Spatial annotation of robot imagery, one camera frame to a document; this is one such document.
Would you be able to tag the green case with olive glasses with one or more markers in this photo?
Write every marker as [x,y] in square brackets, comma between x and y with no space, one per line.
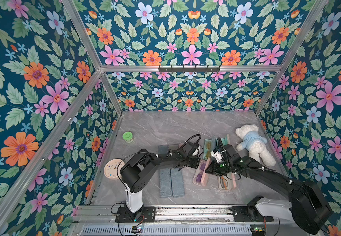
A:
[209,145]

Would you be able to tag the grey case with white glasses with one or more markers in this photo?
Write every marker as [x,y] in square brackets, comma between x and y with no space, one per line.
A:
[165,183]

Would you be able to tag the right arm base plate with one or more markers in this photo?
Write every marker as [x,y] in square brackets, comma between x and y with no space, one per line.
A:
[238,213]

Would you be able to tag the grey case with yellow glasses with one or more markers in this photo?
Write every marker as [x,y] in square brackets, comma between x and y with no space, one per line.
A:
[177,183]

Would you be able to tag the grey case with red glasses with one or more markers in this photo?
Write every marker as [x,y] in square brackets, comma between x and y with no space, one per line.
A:
[163,149]

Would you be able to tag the purple pink sunglasses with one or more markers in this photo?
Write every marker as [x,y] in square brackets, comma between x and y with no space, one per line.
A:
[201,169]

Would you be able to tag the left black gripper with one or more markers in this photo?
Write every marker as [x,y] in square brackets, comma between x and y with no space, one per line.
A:
[197,160]

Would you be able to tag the green lidded small jar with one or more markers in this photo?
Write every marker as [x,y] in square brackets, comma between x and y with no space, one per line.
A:
[128,137]

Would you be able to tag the cream analog clock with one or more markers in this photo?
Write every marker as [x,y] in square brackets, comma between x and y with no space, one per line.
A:
[112,169]

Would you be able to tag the grey case with black glasses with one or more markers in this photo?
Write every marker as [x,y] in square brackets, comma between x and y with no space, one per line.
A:
[173,147]

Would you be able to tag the green case with black glasses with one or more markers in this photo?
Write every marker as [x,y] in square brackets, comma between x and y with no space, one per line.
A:
[224,140]

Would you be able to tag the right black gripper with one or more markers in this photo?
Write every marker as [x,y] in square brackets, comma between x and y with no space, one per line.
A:
[213,166]

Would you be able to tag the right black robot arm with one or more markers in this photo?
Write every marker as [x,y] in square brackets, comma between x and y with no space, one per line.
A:
[305,204]

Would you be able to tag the white teddy bear blue shirt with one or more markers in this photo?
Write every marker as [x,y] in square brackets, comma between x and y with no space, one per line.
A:
[255,144]

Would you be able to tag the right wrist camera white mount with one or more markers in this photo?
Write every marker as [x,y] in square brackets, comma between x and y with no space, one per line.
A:
[217,155]

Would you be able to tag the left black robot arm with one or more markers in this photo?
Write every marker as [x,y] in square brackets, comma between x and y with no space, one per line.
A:
[142,165]

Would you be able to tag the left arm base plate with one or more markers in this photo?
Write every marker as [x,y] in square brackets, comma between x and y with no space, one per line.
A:
[143,215]

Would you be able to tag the aluminium front rail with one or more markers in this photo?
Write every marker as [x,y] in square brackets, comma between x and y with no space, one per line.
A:
[179,213]

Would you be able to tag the black hook rack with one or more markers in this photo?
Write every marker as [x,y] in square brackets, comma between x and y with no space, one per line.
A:
[182,69]

